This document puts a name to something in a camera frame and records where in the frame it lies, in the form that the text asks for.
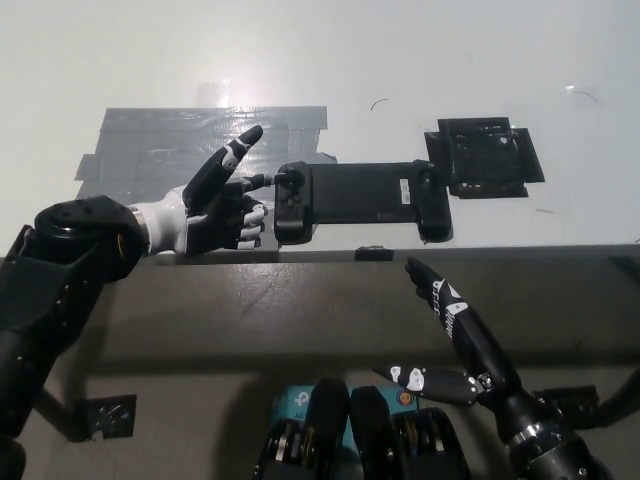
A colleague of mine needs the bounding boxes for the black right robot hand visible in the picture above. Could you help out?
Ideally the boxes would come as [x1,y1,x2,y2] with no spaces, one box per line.
[372,257,524,406]

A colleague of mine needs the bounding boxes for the black square tape patch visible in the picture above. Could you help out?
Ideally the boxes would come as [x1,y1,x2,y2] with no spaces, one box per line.
[423,116,546,199]

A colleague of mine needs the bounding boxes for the straight black table leg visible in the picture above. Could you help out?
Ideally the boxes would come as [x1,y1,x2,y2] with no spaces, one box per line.
[35,385,79,427]

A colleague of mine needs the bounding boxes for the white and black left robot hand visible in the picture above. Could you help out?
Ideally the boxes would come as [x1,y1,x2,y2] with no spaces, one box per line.
[130,124,267,256]

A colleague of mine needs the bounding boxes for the black robot torso teal tops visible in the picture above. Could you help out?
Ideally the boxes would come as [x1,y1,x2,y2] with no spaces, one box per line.
[252,377,472,480]

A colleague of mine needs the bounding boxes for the large grey tape patch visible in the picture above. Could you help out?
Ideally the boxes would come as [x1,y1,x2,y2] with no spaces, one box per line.
[73,104,341,182]

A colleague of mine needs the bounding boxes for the black game controller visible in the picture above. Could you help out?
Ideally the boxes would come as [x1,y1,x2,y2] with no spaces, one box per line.
[272,159,455,246]

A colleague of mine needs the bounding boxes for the curved black table leg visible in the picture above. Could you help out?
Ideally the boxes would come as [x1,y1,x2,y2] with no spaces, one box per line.
[597,370,640,429]

